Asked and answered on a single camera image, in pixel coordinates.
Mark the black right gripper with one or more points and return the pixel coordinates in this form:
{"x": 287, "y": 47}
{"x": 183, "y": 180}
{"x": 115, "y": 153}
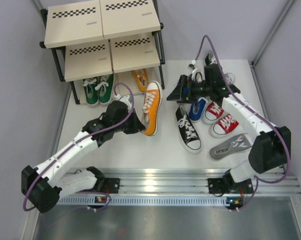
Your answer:
{"x": 177, "y": 95}

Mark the grey sneaker at back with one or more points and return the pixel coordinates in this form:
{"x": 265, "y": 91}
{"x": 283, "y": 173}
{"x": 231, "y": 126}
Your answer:
{"x": 229, "y": 78}

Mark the beige black shoe shelf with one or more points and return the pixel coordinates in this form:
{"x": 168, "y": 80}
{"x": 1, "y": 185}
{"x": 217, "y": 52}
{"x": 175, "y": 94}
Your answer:
{"x": 99, "y": 37}

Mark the red sneaker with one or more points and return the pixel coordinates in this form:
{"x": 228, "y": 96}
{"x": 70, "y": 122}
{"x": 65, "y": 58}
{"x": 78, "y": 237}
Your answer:
{"x": 212, "y": 113}
{"x": 225, "y": 126}

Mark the green sneaker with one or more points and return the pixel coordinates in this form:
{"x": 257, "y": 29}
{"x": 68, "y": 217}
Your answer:
{"x": 104, "y": 88}
{"x": 91, "y": 94}

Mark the aluminium mounting rail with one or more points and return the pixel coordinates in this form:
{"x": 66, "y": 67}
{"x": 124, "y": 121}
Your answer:
{"x": 192, "y": 182}

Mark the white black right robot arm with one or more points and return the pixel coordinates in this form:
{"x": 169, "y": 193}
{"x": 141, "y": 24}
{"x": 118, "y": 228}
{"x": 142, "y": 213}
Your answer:
{"x": 271, "y": 145}

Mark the grey slotted cable duct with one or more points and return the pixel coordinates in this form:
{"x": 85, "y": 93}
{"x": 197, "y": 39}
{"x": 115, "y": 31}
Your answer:
{"x": 122, "y": 200}

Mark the grey sneaker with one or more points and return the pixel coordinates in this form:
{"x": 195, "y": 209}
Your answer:
{"x": 237, "y": 144}
{"x": 229, "y": 78}

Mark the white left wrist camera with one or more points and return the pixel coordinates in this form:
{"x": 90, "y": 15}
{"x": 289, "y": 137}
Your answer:
{"x": 127, "y": 99}

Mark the black sneaker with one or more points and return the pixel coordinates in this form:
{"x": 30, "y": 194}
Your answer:
{"x": 210, "y": 58}
{"x": 187, "y": 132}

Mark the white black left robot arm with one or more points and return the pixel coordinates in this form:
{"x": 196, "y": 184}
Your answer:
{"x": 48, "y": 182}

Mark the orange sneaker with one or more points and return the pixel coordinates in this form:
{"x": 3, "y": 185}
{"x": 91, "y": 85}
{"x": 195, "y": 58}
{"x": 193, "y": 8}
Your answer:
{"x": 141, "y": 79}
{"x": 153, "y": 97}

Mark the blue sneaker lower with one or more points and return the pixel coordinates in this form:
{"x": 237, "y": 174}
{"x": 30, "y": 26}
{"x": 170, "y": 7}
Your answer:
{"x": 196, "y": 109}

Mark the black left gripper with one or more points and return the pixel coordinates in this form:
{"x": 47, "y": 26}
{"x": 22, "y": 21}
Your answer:
{"x": 136, "y": 124}

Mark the red sneaker lower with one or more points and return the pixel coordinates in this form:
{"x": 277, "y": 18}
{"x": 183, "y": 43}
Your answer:
{"x": 225, "y": 126}

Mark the grey sneaker in front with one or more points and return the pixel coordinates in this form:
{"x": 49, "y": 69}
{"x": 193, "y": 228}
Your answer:
{"x": 237, "y": 144}

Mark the red sneaker upper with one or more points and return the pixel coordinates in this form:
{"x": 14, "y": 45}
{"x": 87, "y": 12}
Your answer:
{"x": 212, "y": 113}

